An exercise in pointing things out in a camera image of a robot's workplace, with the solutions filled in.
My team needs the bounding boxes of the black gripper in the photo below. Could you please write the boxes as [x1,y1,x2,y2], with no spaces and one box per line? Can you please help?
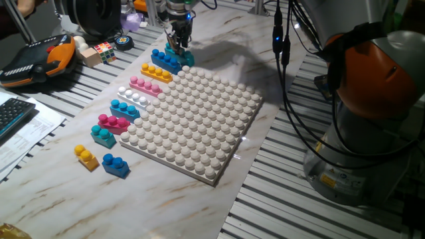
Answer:
[164,11,195,56]

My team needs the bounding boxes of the teal four-stud block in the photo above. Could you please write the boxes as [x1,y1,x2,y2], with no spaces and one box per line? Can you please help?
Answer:
[164,42,196,68]

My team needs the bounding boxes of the bare person hand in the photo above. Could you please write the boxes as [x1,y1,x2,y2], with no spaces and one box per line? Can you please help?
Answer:
[16,0,47,17]

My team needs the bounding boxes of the dark blue four-stud block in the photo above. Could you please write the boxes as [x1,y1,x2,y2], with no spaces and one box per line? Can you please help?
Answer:
[150,48,183,76]

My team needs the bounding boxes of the yellow four-stud block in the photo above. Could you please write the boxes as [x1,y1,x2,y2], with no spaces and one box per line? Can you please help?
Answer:
[139,62,174,84]

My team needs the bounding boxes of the translucent purple bag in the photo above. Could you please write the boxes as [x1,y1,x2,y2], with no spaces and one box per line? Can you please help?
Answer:
[120,12,144,33]

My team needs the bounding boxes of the orange plastic part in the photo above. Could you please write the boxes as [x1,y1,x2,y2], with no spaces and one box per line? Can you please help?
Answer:
[133,0,149,13]

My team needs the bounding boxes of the black round puck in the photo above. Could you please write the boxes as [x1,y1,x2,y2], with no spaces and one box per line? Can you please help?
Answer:
[114,35,135,51]

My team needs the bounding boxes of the pink four-stud block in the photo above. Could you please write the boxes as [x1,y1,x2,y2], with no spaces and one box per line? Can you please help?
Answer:
[128,75,163,98]

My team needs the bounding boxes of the white four-stud block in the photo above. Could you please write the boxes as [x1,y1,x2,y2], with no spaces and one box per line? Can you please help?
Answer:
[116,86,151,110]

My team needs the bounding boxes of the Rubik's cube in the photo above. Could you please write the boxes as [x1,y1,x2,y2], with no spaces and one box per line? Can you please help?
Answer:
[93,41,118,65]

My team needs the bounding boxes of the white studded baseplate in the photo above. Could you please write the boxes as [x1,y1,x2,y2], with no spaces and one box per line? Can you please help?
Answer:
[118,65,265,187]

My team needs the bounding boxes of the light blue three-stud block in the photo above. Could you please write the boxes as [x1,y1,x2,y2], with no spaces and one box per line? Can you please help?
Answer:
[109,99,141,123]

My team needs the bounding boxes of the black filament spool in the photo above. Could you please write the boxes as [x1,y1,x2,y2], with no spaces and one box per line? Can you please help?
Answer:
[66,0,122,37]

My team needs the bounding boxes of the plain wooden cube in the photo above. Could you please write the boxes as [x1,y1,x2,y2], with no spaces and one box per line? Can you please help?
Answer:
[79,47,102,68]

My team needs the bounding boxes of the white rounded figurine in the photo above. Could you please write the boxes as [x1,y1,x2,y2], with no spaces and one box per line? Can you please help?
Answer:
[72,35,90,54]

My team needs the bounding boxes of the magenta three-stud block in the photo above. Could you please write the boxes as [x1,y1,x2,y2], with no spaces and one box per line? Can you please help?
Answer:
[97,114,131,135]

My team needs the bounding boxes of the teal two-stud block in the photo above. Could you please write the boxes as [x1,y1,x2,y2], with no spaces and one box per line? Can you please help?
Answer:
[90,124,118,149]

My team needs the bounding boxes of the blue two-stud block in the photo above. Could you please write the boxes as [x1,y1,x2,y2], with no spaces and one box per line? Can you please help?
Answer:
[101,153,131,179]

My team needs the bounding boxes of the orange black teach pendant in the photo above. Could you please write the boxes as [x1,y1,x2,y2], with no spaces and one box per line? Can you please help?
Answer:
[0,33,77,89]

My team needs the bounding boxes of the yellow two-stud block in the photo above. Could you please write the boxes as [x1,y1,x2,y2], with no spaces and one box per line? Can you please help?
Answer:
[73,144,100,173]

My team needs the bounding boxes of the grey metal bar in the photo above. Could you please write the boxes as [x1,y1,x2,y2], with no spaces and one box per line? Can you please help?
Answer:
[3,0,36,44]

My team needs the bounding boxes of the printed paper sheets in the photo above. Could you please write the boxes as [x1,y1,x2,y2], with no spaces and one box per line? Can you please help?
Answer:
[0,91,67,182]

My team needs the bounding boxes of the black keyboard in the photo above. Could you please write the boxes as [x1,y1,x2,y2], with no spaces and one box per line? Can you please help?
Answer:
[0,97,37,140]

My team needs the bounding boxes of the marble pattern board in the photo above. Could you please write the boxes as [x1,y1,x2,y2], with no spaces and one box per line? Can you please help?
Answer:
[0,3,311,239]

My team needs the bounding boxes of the gold foil packet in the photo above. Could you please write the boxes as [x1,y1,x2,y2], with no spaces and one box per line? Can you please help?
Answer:
[0,222,33,239]

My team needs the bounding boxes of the aluminium profile post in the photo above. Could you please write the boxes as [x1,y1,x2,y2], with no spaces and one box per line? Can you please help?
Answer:
[247,0,270,17]
[145,0,157,27]

